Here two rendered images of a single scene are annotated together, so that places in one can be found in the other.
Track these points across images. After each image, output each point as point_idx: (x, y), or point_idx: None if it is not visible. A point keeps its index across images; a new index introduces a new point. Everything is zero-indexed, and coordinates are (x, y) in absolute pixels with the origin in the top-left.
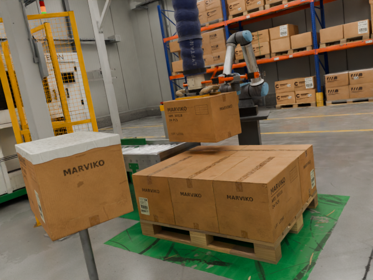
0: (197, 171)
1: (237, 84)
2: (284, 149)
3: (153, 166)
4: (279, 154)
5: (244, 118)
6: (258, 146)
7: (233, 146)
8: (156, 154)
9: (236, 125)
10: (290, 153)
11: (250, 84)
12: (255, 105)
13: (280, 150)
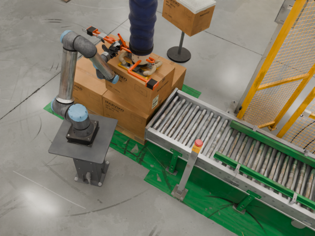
0: None
1: None
2: (82, 71)
3: (175, 76)
4: (90, 64)
5: (93, 114)
6: (95, 86)
7: (114, 96)
8: (178, 90)
9: None
10: (83, 63)
11: (73, 99)
12: (70, 131)
13: (86, 72)
